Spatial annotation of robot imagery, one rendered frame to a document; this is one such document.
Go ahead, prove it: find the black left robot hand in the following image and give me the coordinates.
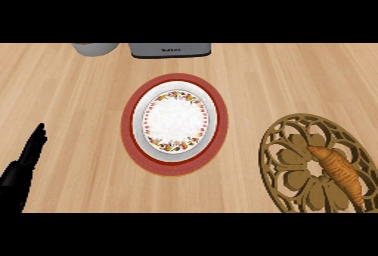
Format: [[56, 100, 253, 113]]
[[0, 122, 49, 214]]

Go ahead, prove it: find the red round placemat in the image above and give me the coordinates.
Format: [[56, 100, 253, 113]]
[[120, 72, 230, 177]]

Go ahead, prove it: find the white floral rimmed plate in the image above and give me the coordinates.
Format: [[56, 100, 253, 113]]
[[131, 80, 219, 163]]

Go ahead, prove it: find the gold openwork round placemat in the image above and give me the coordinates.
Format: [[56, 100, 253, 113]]
[[258, 113, 378, 214]]

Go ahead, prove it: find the golden brown croissant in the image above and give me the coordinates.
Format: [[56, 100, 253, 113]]
[[306, 145, 366, 209]]

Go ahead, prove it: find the grey box appliance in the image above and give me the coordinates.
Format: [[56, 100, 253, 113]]
[[127, 43, 214, 60]]

